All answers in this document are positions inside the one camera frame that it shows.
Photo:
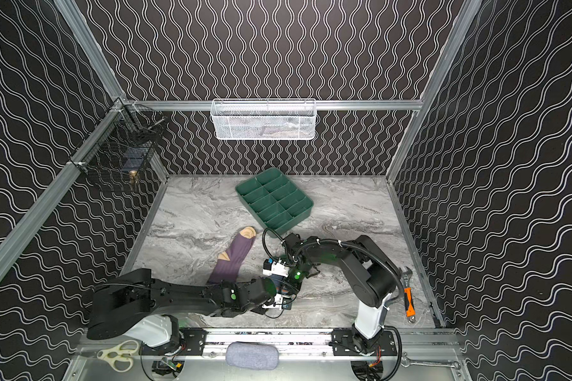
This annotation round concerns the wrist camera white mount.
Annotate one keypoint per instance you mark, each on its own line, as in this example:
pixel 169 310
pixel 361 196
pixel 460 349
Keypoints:
pixel 275 268
pixel 280 302

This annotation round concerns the brass padlock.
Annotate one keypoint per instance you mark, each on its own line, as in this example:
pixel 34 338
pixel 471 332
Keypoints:
pixel 134 178

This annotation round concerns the purple sock tan toe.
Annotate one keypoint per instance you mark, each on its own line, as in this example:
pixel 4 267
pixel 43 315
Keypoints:
pixel 230 261

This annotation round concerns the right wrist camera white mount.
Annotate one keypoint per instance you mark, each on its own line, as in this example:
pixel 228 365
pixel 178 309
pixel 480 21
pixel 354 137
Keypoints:
pixel 275 268

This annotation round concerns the grey cloth pad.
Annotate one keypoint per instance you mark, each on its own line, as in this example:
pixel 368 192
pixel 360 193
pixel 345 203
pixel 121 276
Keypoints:
pixel 252 356

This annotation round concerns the aluminium frame profile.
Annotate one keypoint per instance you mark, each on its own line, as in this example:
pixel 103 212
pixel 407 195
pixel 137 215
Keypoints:
pixel 85 38

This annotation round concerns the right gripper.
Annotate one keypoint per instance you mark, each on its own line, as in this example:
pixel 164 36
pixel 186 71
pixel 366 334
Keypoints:
pixel 286 259

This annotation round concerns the black wire basket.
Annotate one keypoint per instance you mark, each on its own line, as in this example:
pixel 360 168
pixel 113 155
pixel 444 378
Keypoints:
pixel 129 143

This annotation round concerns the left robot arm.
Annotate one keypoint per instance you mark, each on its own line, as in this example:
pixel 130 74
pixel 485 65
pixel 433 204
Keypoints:
pixel 122 303

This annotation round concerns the blue sock orange cuff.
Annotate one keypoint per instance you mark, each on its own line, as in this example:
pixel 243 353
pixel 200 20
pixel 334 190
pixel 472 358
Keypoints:
pixel 281 285

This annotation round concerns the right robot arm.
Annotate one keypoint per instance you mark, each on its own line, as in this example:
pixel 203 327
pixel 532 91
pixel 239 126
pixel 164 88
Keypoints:
pixel 373 278

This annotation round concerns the white wire basket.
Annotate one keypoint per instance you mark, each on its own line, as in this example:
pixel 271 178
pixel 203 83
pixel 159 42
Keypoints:
pixel 264 119

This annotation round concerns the green compartment tray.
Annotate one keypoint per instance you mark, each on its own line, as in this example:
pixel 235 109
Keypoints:
pixel 274 200

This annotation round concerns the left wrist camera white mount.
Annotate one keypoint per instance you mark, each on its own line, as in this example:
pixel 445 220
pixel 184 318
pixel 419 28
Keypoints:
pixel 280 302

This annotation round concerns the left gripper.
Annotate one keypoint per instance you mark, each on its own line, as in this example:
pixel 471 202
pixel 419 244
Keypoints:
pixel 267 294

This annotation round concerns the front aluminium rail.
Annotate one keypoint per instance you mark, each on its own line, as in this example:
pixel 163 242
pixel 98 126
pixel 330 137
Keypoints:
pixel 320 344

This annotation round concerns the scissors cream handles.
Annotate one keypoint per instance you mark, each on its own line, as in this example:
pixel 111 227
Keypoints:
pixel 120 356

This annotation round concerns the adjustable wrench orange handle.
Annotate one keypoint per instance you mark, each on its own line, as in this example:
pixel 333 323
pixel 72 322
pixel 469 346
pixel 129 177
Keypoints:
pixel 410 310

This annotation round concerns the silver combination wrench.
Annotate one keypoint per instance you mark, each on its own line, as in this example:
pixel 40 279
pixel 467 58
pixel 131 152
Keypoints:
pixel 407 362

